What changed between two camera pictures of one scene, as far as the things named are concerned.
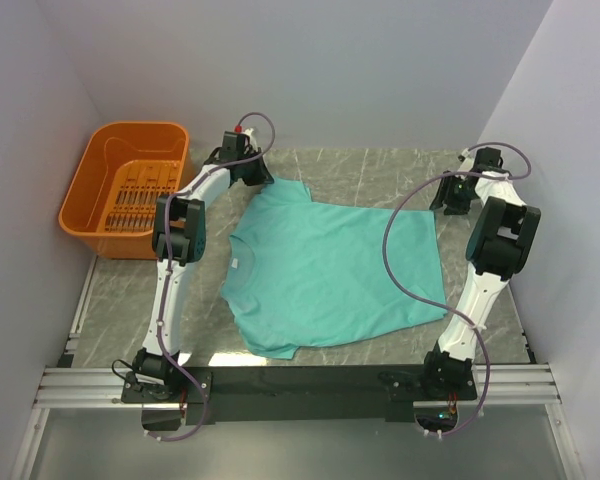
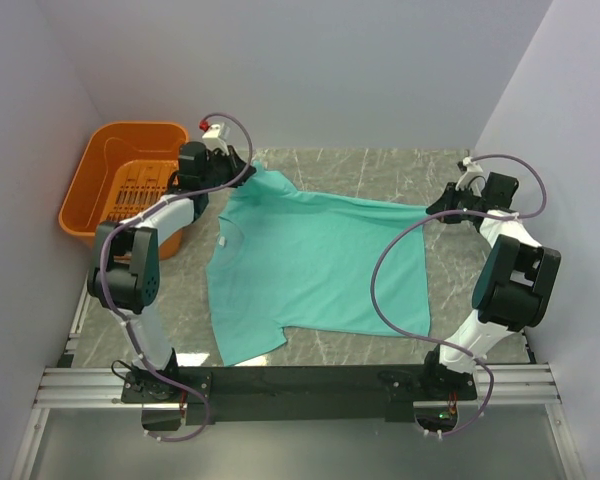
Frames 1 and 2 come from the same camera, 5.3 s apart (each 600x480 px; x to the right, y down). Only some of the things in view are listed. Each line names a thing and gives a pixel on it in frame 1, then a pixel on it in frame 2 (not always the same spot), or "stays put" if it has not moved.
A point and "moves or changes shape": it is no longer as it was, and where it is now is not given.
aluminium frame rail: x=494 y=383 stays put
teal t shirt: x=304 y=274 moves or changes shape
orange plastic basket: x=124 y=168 stays put
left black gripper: x=263 y=176 -> x=232 y=159
